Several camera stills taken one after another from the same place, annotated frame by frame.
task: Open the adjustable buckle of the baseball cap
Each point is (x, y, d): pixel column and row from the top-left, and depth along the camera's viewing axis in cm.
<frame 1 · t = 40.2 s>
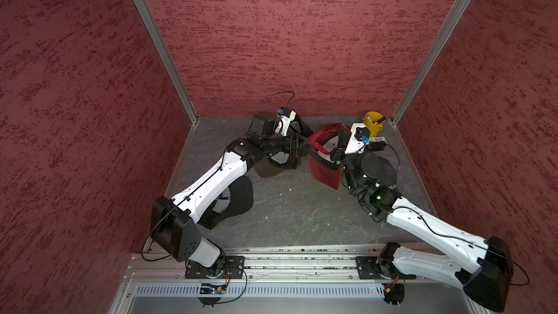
left hand: (301, 143, 75), fingers open
right hand: (338, 132, 69), fingers closed
red baseball cap front: (321, 143, 85), point 22 cm above the table
black baseball cap: (237, 198, 91), on the table
brown baseball cap: (306, 130, 106), point 10 cm above the table
yellow plastic bucket: (369, 118, 111), point 10 cm above the table
white toothpaste box: (378, 139, 112), point 2 cm above the table
small black device: (376, 145, 109), point 3 cm above the table

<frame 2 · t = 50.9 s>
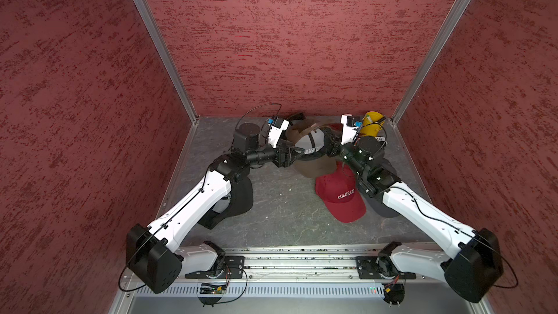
left hand: (296, 151, 70), fingers open
right hand: (323, 133, 74), fingers closed
red baseball cap front: (339, 191, 87), point 8 cm above the table
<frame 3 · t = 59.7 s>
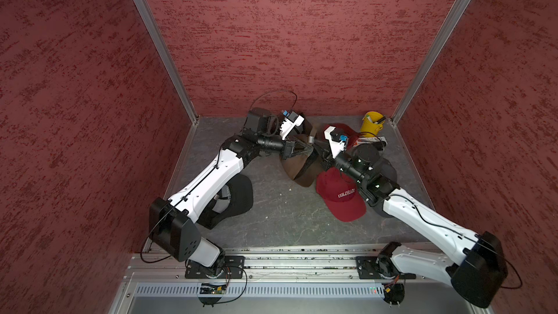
left hand: (307, 153, 68), fingers closed
right hand: (311, 143, 71), fingers closed
brown baseball cap 2: (303, 168, 78), point 22 cm above the table
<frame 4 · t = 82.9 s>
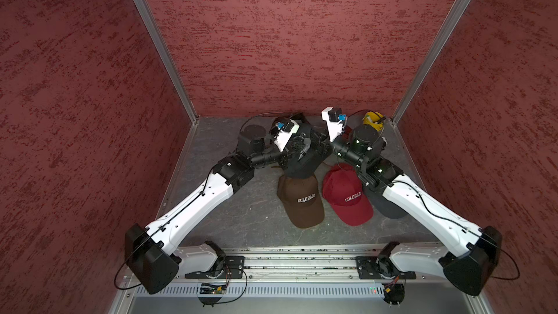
left hand: (301, 149, 68), fingers closed
right hand: (306, 131, 68), fingers closed
black baseball cap: (309, 164, 80), point 20 cm above the table
brown baseball cap 2: (301, 200, 85), point 7 cm above the table
